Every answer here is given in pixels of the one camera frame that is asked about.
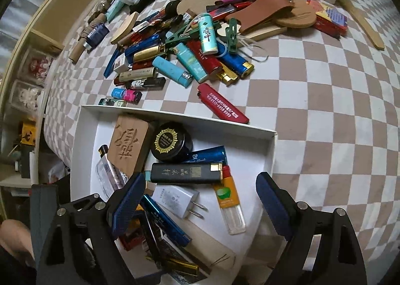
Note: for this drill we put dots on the flat pale wooden stick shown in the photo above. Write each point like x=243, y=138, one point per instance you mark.
x=212, y=250

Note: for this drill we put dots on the long flat wooden stick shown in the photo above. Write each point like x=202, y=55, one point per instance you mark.
x=365, y=25

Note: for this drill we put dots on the clear lighter orange label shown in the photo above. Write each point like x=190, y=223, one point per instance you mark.
x=226, y=197

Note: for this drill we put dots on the brown leather sheath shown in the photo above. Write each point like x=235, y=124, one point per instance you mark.
x=262, y=11

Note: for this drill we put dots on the pink lighter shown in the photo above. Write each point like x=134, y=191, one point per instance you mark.
x=131, y=96

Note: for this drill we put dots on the black lighter gold band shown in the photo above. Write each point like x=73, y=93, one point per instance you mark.
x=175, y=173

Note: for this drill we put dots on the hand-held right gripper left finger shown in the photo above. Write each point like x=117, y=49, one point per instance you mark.
x=128, y=200

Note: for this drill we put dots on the red plastic item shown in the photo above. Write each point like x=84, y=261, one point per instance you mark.
x=131, y=241

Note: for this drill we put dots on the blue lighter gold base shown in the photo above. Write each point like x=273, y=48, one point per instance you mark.
x=234, y=63

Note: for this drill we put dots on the large blue metallic lighter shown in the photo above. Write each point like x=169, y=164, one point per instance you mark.
x=147, y=42

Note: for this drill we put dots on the short gold lighter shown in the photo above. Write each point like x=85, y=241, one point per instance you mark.
x=228, y=78

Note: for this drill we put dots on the slim blue metallic lighter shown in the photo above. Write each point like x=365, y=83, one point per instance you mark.
x=165, y=222

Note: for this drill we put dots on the dark red lighter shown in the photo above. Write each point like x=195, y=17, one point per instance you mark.
x=206, y=59

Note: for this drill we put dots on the slim gold lighter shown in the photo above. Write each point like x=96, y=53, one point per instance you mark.
x=181, y=267

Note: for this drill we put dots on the teal lighter gold top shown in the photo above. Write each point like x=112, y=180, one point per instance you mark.
x=190, y=64

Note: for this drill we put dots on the teal printed tube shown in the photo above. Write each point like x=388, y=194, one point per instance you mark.
x=207, y=34

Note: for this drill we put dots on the wooden shelf unit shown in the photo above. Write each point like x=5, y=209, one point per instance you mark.
x=62, y=6

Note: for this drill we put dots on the pale wooden board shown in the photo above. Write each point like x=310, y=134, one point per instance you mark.
x=265, y=34

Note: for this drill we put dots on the green clothespin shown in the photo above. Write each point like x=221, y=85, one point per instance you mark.
x=175, y=39
x=232, y=33

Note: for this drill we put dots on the gold rectangular lighter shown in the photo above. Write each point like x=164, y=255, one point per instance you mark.
x=148, y=53

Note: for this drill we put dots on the light blue lighter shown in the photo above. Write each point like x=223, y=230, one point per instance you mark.
x=170, y=69

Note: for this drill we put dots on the person's leg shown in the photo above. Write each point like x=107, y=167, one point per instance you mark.
x=15, y=238

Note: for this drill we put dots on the white cardboard tray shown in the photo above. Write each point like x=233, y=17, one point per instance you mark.
x=247, y=160

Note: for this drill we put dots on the black lighter white face print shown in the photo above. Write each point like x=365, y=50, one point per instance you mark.
x=147, y=83

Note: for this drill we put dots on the red blue box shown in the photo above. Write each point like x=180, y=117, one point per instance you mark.
x=331, y=19

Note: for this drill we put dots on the light teal box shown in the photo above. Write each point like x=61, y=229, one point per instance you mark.
x=115, y=9

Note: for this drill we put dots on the gold cylinder lighter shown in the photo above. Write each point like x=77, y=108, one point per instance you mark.
x=137, y=74

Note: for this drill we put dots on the checkered cloth desktop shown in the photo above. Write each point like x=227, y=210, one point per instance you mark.
x=312, y=100

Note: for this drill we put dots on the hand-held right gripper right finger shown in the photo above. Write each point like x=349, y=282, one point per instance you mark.
x=275, y=206

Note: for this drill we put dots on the dark blue glossy lighter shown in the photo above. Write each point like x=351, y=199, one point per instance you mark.
x=209, y=155

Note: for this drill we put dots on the red lighter white print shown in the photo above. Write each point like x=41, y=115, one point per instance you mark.
x=223, y=105

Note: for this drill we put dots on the black round jar gold label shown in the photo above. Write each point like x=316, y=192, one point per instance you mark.
x=170, y=142

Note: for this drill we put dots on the carved wooden block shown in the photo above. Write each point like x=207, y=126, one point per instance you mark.
x=129, y=144

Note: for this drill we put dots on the round wooden paddle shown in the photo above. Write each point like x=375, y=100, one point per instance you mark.
x=301, y=16

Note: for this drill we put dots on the green black printed lighter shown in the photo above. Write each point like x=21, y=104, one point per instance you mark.
x=112, y=102

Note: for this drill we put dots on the white charger plug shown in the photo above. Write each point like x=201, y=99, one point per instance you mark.
x=173, y=199

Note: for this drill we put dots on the long blue metallic lighter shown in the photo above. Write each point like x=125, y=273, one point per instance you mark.
x=129, y=56

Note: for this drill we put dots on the purple lighter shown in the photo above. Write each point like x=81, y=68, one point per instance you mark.
x=231, y=0

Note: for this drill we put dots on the clear plastic lighter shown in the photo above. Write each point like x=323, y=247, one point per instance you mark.
x=107, y=175

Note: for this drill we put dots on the small blue lighter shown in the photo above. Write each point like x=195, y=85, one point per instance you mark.
x=118, y=93

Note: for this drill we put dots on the oval wooden piece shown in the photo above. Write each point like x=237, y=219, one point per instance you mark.
x=125, y=28

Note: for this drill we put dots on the clear plastic box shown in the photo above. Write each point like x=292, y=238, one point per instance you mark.
x=26, y=97
x=37, y=66

